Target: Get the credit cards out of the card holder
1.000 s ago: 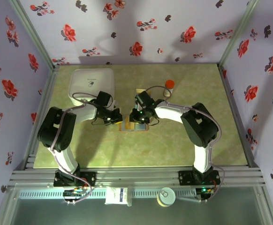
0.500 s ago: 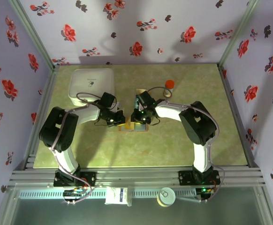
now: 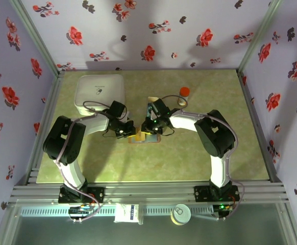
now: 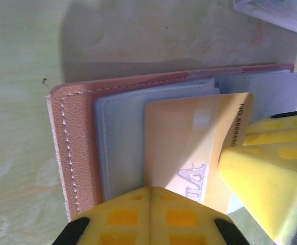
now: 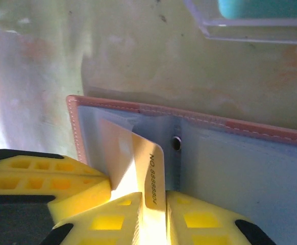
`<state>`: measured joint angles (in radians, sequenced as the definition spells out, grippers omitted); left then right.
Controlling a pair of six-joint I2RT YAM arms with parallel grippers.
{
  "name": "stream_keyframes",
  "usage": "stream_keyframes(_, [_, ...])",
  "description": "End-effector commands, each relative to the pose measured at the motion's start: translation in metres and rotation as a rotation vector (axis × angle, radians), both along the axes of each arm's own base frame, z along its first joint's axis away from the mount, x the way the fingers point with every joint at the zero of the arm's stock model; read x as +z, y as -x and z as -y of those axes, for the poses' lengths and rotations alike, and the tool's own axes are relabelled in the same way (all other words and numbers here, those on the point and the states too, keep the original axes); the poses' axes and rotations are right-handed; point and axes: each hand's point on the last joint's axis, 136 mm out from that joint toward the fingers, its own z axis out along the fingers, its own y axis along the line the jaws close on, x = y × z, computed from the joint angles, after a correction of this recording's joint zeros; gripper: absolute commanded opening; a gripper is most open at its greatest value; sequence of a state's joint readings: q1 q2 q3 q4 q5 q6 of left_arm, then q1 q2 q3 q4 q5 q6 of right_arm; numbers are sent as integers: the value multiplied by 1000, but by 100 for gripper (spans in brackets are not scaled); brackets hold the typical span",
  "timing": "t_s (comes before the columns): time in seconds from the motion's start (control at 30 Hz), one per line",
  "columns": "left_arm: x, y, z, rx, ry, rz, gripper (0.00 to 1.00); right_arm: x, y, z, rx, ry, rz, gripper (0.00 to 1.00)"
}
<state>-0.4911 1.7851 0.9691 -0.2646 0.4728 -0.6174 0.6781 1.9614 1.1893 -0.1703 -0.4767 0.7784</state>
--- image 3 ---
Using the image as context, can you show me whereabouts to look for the lavender left arm cable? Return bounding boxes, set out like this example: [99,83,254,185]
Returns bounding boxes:
[55,100,113,223]

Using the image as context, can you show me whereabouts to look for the tin can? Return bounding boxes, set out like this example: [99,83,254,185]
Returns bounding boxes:
[170,203,192,226]

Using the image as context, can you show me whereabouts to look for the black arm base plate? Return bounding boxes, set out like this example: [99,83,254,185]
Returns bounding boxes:
[58,185,106,205]
[193,184,240,203]

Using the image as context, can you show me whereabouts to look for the aluminium corner post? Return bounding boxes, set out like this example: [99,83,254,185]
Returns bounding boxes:
[8,0,65,77]
[237,0,284,74]

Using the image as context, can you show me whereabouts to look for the small circuit board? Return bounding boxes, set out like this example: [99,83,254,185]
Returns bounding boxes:
[213,203,234,221]
[68,203,94,223]

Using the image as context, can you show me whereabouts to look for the orange capped bottle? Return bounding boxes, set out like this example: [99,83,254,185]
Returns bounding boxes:
[178,86,191,106]

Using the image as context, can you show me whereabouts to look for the lavender right arm cable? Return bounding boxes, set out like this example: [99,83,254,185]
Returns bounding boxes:
[161,94,246,220]

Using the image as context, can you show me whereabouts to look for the aluminium side rail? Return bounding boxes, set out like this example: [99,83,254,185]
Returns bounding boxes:
[237,70,283,182]
[25,71,64,185]

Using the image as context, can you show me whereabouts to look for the aluminium front frame rails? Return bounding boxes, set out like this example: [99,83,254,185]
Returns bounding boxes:
[7,179,291,205]

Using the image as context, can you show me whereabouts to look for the white pill box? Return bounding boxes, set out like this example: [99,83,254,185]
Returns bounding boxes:
[73,74,126,116]

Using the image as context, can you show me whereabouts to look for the white slotted cable duct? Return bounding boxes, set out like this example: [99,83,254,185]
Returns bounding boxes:
[19,205,216,217]

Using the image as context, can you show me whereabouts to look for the lavender arm cable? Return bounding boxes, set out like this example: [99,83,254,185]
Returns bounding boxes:
[55,100,113,223]
[161,94,246,220]

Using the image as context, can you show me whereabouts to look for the white paper packet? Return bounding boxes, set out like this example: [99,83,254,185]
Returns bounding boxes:
[113,203,140,224]

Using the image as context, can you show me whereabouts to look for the white plastic bracket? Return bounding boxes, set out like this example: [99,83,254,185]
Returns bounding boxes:
[137,202,145,226]

